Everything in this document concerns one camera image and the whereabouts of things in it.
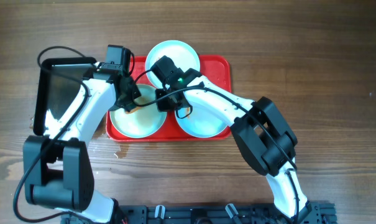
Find green orange sponge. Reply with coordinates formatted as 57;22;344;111
123;105;142;114

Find white plate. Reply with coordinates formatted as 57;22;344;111
109;83;168;139
145;40;200;83
175;107;227;138

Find white plate top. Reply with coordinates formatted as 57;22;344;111
145;40;200;83

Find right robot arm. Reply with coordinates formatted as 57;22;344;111
157;75;309;223

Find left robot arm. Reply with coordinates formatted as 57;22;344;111
13;63;137;223

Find red plastic tray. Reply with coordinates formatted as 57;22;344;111
106;55;232;142

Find black water tray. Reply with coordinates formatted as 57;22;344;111
33;57;96;136

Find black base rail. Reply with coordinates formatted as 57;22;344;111
60;202;337;224

